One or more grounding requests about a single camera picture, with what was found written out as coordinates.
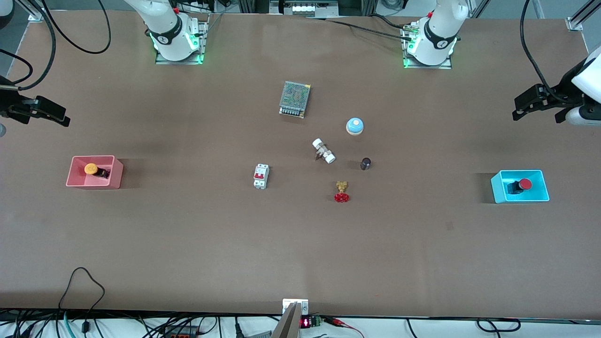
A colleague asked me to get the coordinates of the black cable on table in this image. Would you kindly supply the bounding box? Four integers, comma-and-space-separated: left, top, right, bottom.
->
305, 14, 415, 41

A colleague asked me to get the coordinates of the white plastic pipe fitting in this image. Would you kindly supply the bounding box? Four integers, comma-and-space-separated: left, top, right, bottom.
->
312, 138, 337, 164

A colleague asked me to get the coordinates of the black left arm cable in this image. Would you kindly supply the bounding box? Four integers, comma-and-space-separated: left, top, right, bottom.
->
519, 0, 583, 105

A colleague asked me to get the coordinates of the white red circuit breaker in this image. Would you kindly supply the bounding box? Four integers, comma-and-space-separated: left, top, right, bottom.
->
254, 163, 270, 190

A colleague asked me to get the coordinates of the white lit device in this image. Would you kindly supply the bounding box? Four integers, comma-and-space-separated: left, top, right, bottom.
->
269, 0, 339, 18

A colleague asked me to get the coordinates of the pink plastic bin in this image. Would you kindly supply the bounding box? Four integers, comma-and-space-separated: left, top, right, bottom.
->
66, 155, 124, 190

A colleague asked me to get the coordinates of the blue plastic bin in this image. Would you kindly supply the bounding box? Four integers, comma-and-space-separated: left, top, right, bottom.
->
491, 169, 550, 204

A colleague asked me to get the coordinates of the yellow push button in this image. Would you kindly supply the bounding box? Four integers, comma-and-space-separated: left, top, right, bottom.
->
84, 162, 111, 180

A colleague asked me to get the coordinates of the red alligator clip lead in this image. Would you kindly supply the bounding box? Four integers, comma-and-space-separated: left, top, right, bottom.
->
324, 317, 364, 338

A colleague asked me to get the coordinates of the black looping cable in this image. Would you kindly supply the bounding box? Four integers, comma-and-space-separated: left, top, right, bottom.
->
41, 0, 112, 54

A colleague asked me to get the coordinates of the small metal table bracket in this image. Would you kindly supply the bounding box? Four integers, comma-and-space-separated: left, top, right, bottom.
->
282, 299, 309, 315

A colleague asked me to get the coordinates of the thin black cable loop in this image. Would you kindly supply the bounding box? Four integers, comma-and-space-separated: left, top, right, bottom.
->
58, 267, 106, 331

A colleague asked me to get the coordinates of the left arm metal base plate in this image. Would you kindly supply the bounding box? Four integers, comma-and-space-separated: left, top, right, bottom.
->
403, 23, 453, 70

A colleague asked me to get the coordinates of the grey metal bar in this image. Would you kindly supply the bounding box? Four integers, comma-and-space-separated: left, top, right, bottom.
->
271, 302, 301, 338

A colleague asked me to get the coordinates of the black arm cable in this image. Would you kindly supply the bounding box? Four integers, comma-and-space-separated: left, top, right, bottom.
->
519, 0, 583, 105
0, 0, 57, 92

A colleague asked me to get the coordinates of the metal mesh power supply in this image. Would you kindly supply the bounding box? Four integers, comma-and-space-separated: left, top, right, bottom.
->
279, 81, 311, 119

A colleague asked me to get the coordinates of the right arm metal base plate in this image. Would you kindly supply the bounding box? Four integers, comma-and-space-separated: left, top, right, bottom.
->
154, 20, 206, 65

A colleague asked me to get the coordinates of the red push button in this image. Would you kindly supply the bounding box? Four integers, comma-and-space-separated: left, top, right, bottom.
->
506, 178, 533, 195

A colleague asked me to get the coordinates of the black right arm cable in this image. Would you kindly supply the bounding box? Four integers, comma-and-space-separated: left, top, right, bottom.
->
0, 0, 57, 92

